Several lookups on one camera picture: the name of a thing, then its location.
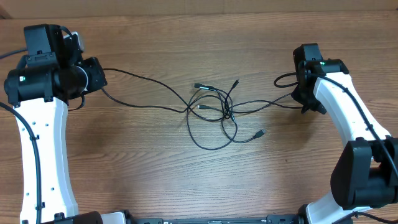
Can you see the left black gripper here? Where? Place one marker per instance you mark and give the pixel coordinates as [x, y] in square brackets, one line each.
[99, 80]

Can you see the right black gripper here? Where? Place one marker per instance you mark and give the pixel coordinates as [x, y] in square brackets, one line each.
[298, 97]

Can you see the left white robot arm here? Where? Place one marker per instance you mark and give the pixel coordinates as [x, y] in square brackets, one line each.
[52, 73]

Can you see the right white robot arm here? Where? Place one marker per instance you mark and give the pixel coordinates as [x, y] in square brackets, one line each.
[365, 175]

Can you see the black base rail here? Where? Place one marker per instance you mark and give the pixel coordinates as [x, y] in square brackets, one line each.
[270, 219]

